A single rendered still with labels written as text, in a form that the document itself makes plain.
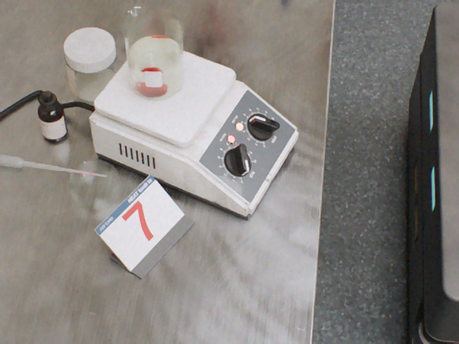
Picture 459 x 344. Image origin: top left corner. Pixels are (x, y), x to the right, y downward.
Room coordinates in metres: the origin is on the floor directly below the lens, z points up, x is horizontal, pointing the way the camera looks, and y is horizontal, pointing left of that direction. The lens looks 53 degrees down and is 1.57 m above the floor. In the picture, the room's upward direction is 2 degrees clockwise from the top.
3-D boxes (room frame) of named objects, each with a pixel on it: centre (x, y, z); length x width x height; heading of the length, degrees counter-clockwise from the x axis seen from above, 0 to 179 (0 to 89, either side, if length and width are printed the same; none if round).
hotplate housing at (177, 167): (0.66, 0.05, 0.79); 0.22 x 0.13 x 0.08; 65
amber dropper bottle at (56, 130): (0.67, 0.21, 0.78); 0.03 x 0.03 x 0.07
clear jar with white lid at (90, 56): (0.74, 0.17, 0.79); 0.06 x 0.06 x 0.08
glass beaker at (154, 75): (0.68, 0.09, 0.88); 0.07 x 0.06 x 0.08; 43
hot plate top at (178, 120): (0.67, 0.08, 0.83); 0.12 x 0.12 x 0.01; 65
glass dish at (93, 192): (0.59, 0.15, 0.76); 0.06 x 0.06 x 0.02
